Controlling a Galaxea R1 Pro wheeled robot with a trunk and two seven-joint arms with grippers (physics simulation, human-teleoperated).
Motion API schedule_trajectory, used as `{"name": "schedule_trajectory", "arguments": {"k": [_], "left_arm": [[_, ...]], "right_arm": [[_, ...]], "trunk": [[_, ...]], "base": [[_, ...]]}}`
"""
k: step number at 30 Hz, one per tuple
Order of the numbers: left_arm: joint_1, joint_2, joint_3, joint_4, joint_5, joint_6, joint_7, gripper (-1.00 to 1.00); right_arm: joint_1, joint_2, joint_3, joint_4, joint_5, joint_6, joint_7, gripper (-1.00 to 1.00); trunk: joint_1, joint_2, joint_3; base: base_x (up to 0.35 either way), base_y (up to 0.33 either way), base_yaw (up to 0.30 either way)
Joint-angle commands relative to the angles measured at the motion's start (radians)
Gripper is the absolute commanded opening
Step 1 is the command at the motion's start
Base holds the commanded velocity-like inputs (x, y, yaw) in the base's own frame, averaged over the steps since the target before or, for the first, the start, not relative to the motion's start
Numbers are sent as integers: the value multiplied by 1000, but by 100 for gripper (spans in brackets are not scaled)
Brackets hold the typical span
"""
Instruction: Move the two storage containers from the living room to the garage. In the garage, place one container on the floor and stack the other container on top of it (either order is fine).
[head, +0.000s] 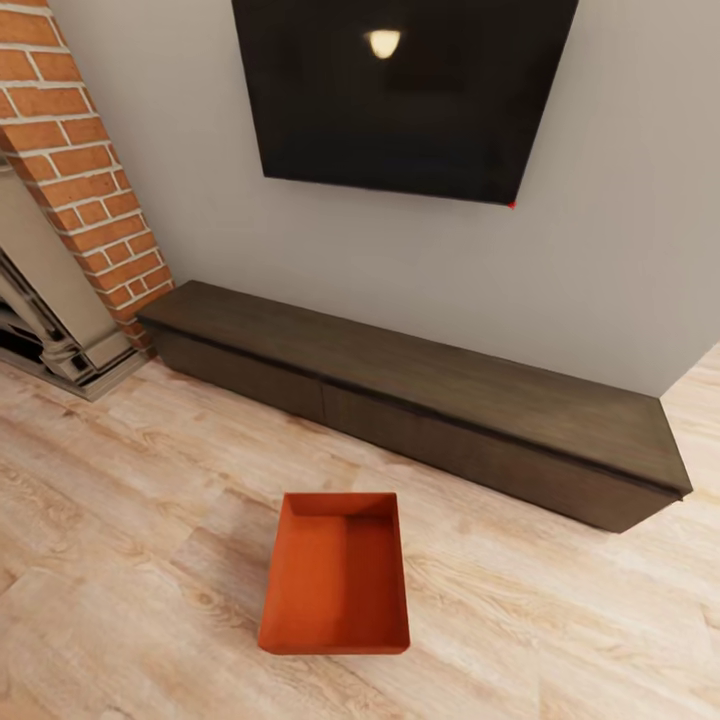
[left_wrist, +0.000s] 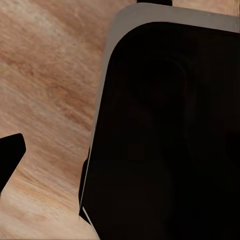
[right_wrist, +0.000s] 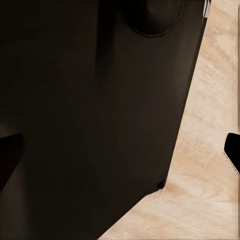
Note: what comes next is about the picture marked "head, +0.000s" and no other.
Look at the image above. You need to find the storage box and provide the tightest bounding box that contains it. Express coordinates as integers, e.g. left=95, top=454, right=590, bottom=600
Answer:
left=257, top=493, right=410, bottom=655

